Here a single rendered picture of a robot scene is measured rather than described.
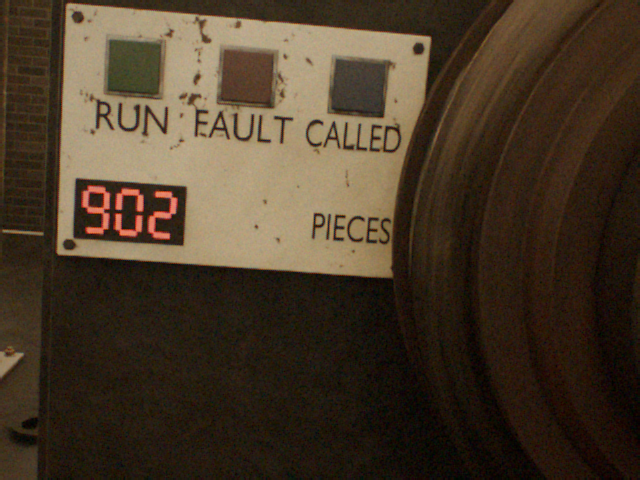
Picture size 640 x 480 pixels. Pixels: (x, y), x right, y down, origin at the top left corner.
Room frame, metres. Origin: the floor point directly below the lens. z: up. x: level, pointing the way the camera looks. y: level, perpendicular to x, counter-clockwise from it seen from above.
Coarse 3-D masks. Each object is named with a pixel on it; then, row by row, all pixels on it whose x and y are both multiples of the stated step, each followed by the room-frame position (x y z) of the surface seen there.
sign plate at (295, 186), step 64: (192, 64) 0.58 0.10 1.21; (320, 64) 0.58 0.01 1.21; (64, 128) 0.57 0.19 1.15; (128, 128) 0.57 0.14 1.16; (192, 128) 0.58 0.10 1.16; (256, 128) 0.58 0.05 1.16; (320, 128) 0.58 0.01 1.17; (384, 128) 0.59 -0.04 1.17; (64, 192) 0.57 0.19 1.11; (192, 192) 0.58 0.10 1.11; (256, 192) 0.58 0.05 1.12; (320, 192) 0.58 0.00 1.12; (384, 192) 0.59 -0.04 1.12; (128, 256) 0.57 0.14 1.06; (192, 256) 0.58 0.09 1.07; (256, 256) 0.58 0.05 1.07; (320, 256) 0.58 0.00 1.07; (384, 256) 0.59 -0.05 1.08
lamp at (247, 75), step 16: (224, 64) 0.57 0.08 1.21; (240, 64) 0.57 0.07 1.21; (256, 64) 0.58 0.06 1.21; (272, 64) 0.58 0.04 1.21; (224, 80) 0.57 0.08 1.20; (240, 80) 0.57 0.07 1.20; (256, 80) 0.58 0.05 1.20; (224, 96) 0.57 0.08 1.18; (240, 96) 0.57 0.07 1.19; (256, 96) 0.58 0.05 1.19
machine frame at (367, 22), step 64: (64, 0) 0.59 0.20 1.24; (128, 0) 0.59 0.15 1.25; (192, 0) 0.60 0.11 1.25; (256, 0) 0.60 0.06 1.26; (320, 0) 0.60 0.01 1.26; (384, 0) 0.61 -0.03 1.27; (448, 0) 0.61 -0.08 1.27; (64, 64) 0.59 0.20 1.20; (64, 256) 0.59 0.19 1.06; (64, 320) 0.59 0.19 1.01; (128, 320) 0.59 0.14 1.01; (192, 320) 0.60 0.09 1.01; (256, 320) 0.60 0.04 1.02; (320, 320) 0.61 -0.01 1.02; (384, 320) 0.61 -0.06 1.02; (64, 384) 0.59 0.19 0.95; (128, 384) 0.59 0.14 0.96; (192, 384) 0.60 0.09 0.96; (256, 384) 0.60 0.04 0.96; (320, 384) 0.61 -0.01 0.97; (384, 384) 0.61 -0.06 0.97; (64, 448) 0.59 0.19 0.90; (128, 448) 0.59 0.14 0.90; (192, 448) 0.60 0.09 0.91; (256, 448) 0.60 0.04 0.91; (320, 448) 0.61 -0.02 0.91; (384, 448) 0.61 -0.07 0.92; (448, 448) 0.61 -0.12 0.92
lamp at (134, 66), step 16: (112, 48) 0.57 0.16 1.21; (128, 48) 0.57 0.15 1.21; (144, 48) 0.57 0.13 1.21; (160, 48) 0.57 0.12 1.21; (112, 64) 0.57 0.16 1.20; (128, 64) 0.57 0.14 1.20; (144, 64) 0.57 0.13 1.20; (160, 64) 0.57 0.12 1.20; (112, 80) 0.57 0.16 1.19; (128, 80) 0.57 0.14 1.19; (144, 80) 0.57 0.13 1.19
